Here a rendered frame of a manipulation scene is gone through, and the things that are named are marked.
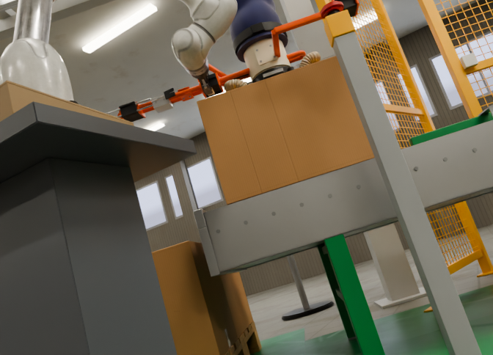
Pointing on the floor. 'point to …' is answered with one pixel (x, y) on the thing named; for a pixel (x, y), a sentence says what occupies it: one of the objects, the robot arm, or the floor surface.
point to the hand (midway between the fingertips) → (208, 86)
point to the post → (401, 188)
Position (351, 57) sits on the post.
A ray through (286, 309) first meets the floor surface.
